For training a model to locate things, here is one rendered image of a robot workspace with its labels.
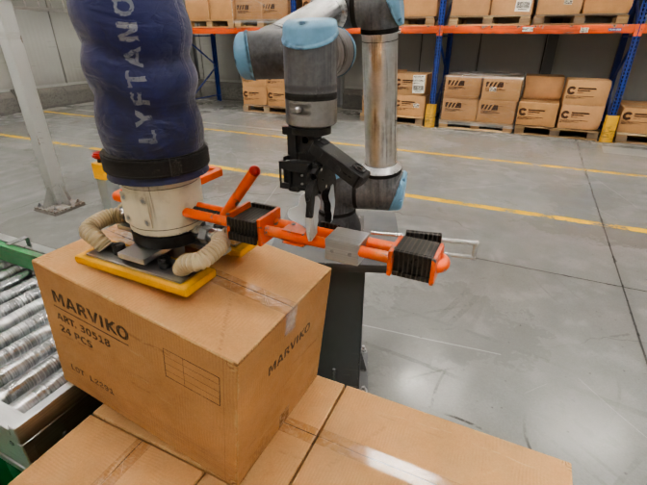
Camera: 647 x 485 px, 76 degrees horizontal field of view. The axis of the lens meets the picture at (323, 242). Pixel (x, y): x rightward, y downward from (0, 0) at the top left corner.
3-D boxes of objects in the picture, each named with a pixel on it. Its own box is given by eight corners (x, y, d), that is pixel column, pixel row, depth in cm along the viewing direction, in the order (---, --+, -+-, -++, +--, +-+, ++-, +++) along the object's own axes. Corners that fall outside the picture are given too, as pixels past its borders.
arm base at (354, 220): (320, 218, 180) (318, 197, 176) (363, 219, 177) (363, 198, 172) (309, 239, 164) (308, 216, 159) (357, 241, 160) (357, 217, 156)
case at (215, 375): (64, 379, 118) (30, 259, 98) (169, 305, 149) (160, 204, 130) (237, 488, 96) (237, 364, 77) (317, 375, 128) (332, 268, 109)
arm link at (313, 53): (346, 17, 70) (330, 14, 62) (344, 95, 76) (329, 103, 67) (293, 17, 73) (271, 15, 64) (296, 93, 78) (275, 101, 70)
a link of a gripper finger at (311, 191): (311, 216, 80) (317, 170, 78) (320, 217, 79) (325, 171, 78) (299, 217, 76) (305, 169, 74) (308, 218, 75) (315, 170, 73)
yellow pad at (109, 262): (75, 263, 99) (69, 243, 97) (111, 245, 107) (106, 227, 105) (186, 298, 86) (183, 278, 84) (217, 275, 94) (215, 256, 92)
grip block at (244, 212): (225, 240, 88) (222, 215, 85) (251, 223, 96) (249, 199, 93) (259, 248, 85) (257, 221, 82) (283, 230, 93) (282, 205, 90)
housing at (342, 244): (323, 259, 81) (323, 239, 79) (337, 244, 86) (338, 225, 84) (357, 268, 78) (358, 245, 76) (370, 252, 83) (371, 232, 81)
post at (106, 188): (137, 347, 220) (90, 163, 175) (147, 341, 225) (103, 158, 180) (146, 351, 217) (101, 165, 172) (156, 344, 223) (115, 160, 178)
